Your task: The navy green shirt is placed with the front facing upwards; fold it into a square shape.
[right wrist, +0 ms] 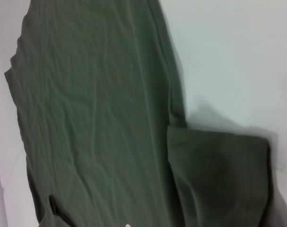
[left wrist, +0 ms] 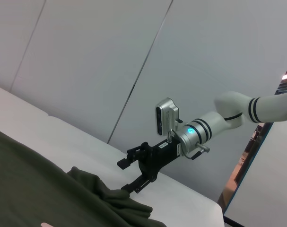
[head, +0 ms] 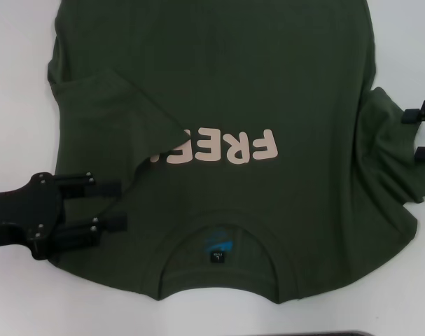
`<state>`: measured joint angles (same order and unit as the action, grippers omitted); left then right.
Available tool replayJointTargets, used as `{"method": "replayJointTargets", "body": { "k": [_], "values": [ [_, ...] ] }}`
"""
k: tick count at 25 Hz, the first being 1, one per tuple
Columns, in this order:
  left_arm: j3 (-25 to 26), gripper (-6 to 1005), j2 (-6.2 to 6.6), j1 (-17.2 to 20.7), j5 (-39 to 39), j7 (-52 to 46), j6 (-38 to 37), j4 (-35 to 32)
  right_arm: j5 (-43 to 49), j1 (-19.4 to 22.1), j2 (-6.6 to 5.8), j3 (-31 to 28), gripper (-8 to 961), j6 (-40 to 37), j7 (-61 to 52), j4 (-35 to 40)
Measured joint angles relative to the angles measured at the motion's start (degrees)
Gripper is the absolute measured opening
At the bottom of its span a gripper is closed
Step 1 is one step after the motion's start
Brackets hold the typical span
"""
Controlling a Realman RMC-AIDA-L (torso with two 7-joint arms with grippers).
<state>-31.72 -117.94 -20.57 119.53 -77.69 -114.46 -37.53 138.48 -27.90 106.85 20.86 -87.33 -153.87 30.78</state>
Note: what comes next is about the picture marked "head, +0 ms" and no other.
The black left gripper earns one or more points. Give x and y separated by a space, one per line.
26 211

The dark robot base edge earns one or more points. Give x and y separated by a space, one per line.
373 333

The dark green FREE t-shirt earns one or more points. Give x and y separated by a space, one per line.
233 70

